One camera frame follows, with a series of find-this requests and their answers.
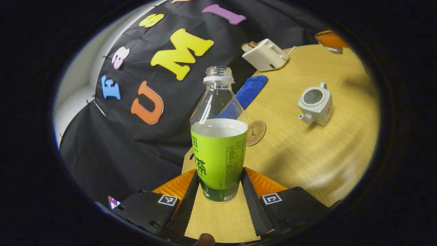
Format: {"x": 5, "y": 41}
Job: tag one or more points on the round wooden coaster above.
{"x": 256, "y": 133}

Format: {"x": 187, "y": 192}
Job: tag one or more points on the white toaster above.
{"x": 266, "y": 54}

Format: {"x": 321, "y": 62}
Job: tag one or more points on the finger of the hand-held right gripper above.
{"x": 329, "y": 38}

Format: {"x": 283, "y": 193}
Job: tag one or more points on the blue towel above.
{"x": 252, "y": 89}

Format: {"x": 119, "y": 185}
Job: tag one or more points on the bread slice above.
{"x": 248, "y": 46}

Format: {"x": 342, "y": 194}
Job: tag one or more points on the green label water bottle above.
{"x": 218, "y": 153}

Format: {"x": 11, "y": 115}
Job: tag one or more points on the black backdrop cloth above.
{"x": 119, "y": 147}

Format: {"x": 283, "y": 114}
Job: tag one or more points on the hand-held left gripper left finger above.
{"x": 184, "y": 208}

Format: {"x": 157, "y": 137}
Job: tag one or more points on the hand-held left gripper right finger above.
{"x": 254, "y": 208}

